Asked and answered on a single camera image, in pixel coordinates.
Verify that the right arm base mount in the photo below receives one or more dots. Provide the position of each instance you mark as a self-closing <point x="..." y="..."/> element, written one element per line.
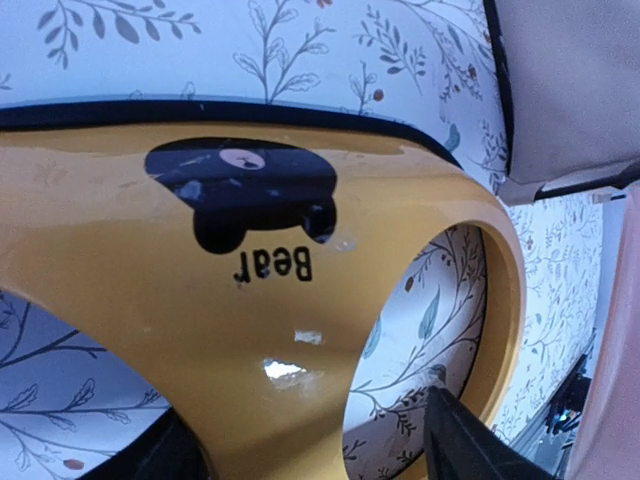
<point x="567" y="404"/>

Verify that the yellow double bowl holder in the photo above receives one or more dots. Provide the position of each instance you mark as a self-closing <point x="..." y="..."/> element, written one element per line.
<point x="290" y="281"/>

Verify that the pink pet bowl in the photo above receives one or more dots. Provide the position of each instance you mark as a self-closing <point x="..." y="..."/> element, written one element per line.
<point x="607" y="443"/>

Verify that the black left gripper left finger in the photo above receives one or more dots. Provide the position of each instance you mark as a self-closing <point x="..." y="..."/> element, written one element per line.
<point x="168" y="449"/>

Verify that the beige fabric pet tent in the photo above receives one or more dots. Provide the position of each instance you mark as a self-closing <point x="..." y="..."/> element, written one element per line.
<point x="574" y="74"/>

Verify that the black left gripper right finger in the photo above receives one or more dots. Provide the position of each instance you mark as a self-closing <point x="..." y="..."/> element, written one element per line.
<point x="457" y="445"/>

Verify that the floral white table mat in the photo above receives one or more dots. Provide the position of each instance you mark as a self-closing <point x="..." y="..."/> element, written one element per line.
<point x="364" y="57"/>

